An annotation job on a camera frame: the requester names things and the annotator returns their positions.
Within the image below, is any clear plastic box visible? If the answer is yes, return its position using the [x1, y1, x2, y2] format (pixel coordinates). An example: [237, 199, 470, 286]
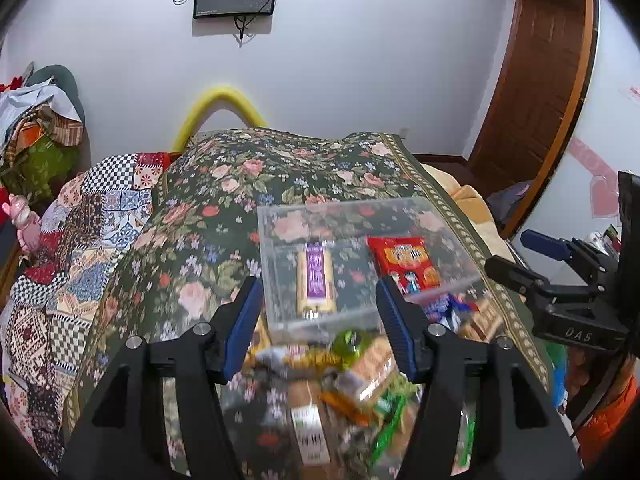
[256, 196, 485, 346]

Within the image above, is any blue white snack packet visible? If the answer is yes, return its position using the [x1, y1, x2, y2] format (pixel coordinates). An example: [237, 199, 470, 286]
[425, 292, 481, 333]

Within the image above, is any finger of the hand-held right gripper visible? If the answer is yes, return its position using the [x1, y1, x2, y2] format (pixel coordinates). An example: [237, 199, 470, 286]
[484, 255, 601, 311]
[520, 229, 618, 273]

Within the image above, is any person's right hand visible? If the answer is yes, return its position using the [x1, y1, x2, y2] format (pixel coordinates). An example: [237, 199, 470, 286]
[564, 347, 601, 409]

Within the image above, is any red cracker packet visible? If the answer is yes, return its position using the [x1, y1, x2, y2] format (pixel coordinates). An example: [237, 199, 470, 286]
[366, 236, 441, 297]

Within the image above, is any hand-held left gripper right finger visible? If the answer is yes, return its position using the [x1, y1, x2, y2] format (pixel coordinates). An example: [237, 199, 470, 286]
[376, 275, 583, 480]

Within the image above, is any yellow snack packet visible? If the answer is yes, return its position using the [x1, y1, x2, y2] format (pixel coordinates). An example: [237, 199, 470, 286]
[299, 347, 342, 370]

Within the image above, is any silver snack packet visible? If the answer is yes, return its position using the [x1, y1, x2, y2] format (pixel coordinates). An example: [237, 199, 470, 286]
[255, 347, 301, 372]

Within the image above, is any yellow foam tube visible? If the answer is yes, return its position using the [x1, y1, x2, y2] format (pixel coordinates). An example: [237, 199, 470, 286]
[172, 86, 268, 153]

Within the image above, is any black monitor cable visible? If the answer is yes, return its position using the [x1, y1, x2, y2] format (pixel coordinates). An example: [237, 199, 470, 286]
[232, 14, 256, 45]

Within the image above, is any pile of clothes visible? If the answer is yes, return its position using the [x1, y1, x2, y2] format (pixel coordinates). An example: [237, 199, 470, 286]
[0, 62, 86, 203]

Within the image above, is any white green snack box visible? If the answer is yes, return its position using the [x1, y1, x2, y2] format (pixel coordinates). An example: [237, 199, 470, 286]
[291, 405, 332, 467]

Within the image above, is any green snack packet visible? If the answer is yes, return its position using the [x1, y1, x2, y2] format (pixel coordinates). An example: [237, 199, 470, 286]
[371, 392, 410, 462]

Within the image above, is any orange snack stick packet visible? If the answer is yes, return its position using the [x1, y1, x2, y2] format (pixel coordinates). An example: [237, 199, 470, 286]
[320, 390, 372, 425]

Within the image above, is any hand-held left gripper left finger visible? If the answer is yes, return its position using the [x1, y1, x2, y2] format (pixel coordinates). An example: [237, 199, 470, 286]
[57, 276, 264, 480]

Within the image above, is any patchwork quilt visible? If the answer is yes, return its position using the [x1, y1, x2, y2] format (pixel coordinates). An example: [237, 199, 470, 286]
[0, 152, 173, 466]

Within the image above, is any person's right forearm orange sleeve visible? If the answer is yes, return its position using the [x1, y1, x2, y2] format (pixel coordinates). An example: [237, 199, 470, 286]
[580, 372, 640, 466]

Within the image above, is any purple gold snack packet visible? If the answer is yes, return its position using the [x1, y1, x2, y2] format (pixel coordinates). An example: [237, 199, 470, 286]
[296, 241, 337, 320]

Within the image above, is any floral blanket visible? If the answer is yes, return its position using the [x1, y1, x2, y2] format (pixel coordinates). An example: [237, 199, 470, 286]
[62, 129, 556, 480]

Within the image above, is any white door with pink hearts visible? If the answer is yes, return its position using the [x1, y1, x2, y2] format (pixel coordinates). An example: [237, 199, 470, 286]
[520, 0, 640, 261]

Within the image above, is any beige blanket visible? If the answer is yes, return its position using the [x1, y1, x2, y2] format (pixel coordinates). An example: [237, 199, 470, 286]
[420, 162, 501, 233]

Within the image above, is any green jelly cup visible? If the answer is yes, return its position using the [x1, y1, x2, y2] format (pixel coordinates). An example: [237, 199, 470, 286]
[332, 330, 373, 361]

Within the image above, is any green pink cloth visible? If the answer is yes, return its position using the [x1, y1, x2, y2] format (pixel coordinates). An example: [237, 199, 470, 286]
[549, 344, 568, 411]

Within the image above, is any dark purple cloth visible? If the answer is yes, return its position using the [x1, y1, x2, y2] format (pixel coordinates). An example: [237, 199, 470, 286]
[487, 182, 533, 226]

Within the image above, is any pink toy figure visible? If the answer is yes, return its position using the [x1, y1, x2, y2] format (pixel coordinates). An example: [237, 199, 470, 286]
[2, 195, 41, 252]

